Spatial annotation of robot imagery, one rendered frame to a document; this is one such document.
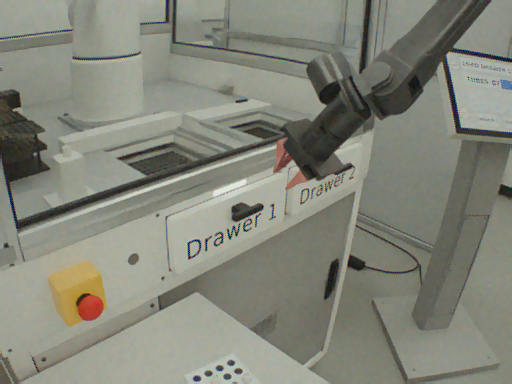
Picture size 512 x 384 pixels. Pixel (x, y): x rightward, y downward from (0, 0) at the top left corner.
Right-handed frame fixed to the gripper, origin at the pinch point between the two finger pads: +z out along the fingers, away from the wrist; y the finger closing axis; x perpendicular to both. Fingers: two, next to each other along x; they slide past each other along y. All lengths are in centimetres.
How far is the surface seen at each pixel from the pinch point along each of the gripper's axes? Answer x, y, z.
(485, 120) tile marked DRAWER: -81, -11, -11
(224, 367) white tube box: 24.1, -20.5, 8.1
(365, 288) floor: -106, -39, 92
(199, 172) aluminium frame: 10.4, 8.1, 5.4
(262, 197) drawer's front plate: -4.2, 1.6, 11.3
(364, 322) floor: -84, -49, 85
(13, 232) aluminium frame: 42.6, 8.5, 5.2
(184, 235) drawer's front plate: 15.0, 1.0, 12.2
